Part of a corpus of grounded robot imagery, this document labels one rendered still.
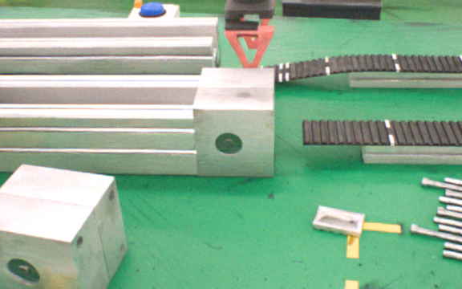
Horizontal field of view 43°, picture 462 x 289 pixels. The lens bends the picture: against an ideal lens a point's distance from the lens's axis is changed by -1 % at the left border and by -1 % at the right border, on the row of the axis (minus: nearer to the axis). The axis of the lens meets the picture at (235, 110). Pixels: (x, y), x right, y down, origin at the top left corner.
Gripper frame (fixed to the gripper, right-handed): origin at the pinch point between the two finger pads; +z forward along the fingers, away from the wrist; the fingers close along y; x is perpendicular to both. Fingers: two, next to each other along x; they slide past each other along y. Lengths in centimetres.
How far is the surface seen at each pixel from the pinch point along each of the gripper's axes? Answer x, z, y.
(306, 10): 9.2, 6.2, -33.4
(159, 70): -13.2, 0.1, 5.0
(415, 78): 24.2, 3.2, 1.1
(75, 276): -12.8, -0.7, 45.2
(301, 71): 7.3, 2.2, 1.2
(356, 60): 15.6, 1.1, -0.5
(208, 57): -6.1, -1.5, 3.9
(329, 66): 11.5, 1.5, 0.6
